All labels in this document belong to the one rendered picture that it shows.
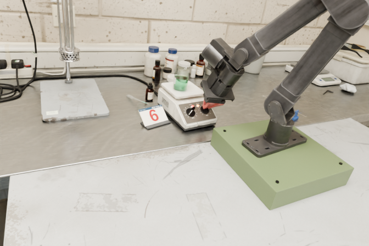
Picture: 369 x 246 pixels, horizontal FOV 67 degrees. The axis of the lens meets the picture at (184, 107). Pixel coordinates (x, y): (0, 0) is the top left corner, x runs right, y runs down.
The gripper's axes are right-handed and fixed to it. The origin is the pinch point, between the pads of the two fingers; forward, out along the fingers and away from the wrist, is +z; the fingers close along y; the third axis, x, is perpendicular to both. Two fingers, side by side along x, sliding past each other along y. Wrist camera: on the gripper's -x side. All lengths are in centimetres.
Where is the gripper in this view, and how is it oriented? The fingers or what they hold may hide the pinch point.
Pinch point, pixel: (206, 106)
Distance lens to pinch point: 92.2
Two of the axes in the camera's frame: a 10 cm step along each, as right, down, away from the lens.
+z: -3.7, 5.6, 7.5
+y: -9.1, -0.6, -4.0
